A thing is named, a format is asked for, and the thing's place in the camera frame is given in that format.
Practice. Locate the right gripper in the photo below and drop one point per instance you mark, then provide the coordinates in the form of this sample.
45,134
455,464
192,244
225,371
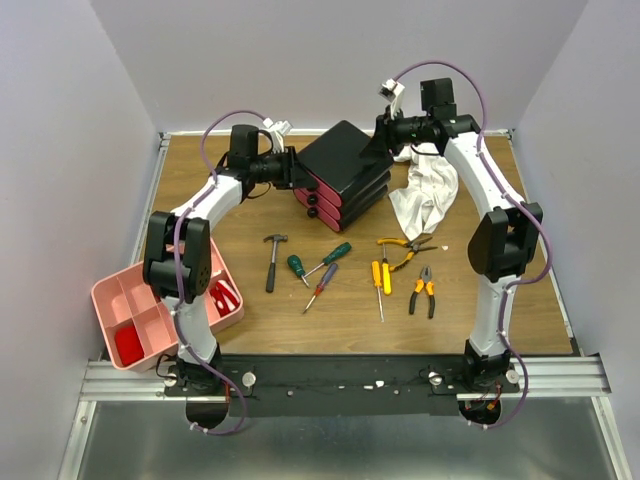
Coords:
382,132

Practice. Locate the white cloth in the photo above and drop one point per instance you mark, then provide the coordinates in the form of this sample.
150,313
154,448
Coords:
431,190

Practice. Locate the yellow needle nose pliers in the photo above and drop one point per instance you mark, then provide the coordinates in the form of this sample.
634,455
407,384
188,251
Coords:
412,248

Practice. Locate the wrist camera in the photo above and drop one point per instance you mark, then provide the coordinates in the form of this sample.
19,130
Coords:
277,131
392,91

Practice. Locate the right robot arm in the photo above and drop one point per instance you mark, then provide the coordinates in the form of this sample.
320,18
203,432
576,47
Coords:
505,240

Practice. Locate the aluminium rail frame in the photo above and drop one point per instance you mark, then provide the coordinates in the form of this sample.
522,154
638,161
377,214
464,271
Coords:
127,428

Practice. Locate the orange black combination pliers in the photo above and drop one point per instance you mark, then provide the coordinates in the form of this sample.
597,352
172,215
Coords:
425,285

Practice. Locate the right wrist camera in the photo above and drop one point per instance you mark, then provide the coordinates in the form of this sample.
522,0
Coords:
392,91

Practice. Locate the long green screwdriver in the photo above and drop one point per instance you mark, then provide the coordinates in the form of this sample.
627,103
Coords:
336,254

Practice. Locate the black handled hammer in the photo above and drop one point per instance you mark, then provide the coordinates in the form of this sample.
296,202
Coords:
271,275

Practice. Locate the black drawer cabinet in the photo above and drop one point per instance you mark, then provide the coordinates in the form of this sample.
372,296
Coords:
333,159

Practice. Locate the pink top drawer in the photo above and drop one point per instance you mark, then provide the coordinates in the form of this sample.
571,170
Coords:
326,192

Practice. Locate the red block in tray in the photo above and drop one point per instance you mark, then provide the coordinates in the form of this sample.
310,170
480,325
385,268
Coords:
128,345

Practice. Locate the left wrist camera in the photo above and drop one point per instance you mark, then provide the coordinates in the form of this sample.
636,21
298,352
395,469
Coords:
277,131

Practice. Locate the pink compartment tray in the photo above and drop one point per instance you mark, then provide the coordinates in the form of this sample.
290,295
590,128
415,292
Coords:
123,298

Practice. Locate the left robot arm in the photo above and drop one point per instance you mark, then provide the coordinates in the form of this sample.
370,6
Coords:
177,261

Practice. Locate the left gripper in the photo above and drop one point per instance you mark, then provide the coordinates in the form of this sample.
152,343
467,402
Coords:
293,172

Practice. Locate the red white item in tray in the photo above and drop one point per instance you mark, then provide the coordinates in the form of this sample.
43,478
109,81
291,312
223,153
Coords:
224,297

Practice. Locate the short green screwdriver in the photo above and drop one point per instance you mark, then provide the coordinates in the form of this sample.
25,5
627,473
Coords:
295,264

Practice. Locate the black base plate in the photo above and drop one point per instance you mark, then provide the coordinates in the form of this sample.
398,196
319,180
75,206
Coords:
281,385

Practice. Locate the pink middle drawer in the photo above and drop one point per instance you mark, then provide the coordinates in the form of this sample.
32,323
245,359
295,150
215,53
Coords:
325,207

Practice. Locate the purple red screwdriver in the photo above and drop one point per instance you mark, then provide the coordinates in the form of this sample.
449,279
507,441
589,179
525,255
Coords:
320,287

